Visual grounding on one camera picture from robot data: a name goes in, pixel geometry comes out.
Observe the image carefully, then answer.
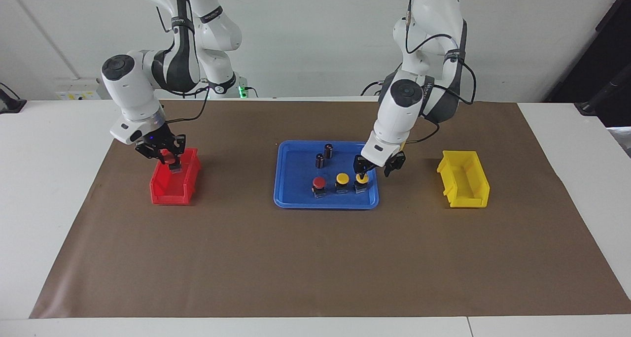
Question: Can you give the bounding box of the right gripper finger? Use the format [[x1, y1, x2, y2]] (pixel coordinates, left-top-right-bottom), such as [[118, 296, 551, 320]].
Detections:
[[135, 139, 166, 166], [167, 133, 187, 157]]

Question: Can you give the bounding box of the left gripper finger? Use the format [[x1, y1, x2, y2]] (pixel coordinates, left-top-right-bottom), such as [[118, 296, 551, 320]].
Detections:
[[353, 155, 376, 175], [385, 151, 406, 177]]

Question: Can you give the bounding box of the red plastic bin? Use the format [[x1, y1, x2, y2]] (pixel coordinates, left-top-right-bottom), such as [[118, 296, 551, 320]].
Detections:
[[150, 147, 202, 205]]

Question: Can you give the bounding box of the blue plastic tray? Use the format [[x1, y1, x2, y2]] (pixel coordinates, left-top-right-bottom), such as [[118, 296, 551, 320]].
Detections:
[[274, 140, 380, 210]]

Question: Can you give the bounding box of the yellow plastic bin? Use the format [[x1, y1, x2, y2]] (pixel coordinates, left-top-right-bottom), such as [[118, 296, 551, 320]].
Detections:
[[436, 150, 491, 209]]

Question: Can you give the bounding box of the brown paper table mat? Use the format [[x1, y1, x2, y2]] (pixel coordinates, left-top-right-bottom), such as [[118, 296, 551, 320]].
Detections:
[[30, 100, 631, 319]]

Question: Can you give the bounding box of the black clamp stand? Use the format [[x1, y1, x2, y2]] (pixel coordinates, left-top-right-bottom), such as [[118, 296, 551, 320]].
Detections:
[[0, 82, 28, 114]]

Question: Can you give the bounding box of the grey metal item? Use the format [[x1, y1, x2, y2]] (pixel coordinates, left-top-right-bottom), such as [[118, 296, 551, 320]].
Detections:
[[609, 127, 631, 158]]

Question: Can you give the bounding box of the dark background panel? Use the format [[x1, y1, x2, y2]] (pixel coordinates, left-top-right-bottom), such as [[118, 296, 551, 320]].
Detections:
[[545, 0, 631, 128]]

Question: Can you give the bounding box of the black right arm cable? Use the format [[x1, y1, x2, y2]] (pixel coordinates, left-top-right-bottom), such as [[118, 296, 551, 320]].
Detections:
[[163, 83, 211, 123]]

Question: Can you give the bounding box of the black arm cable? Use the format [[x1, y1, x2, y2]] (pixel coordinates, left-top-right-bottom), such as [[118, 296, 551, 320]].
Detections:
[[404, 0, 477, 144], [163, 83, 211, 123]]

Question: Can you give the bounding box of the white wall power strip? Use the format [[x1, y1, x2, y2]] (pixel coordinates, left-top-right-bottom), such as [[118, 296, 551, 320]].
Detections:
[[54, 78, 102, 101]]

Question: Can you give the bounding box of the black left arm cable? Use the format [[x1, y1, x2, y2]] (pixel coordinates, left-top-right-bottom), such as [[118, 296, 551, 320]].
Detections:
[[404, 0, 477, 144]]

